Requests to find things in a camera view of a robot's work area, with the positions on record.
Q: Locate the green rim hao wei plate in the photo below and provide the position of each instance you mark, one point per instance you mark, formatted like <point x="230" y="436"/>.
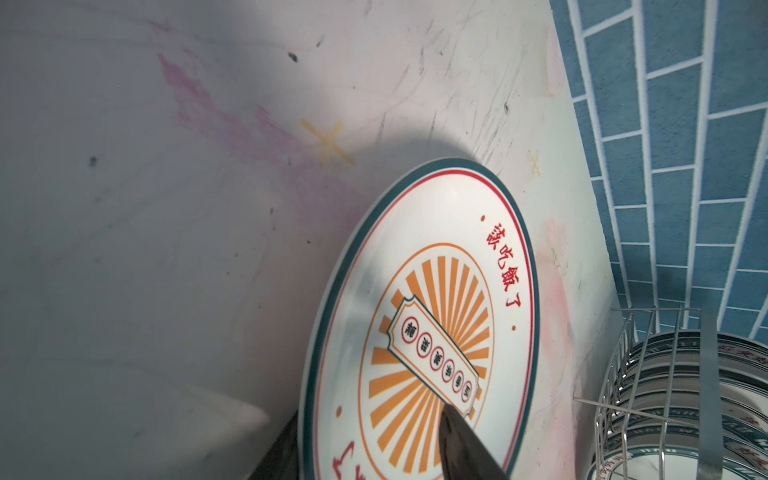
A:
<point x="644" y="463"/>

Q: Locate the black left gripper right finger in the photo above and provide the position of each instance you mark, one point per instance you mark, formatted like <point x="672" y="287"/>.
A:
<point x="463" y="456"/>

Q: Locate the metal wire dish rack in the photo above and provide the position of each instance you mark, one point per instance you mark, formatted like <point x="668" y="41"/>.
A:
<point x="709" y="444"/>

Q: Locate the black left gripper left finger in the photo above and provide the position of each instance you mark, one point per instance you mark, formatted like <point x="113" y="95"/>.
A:
<point x="282" y="460"/>

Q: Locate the orange sunburst plate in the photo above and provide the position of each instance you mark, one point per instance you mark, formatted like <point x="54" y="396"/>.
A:
<point x="433" y="303"/>

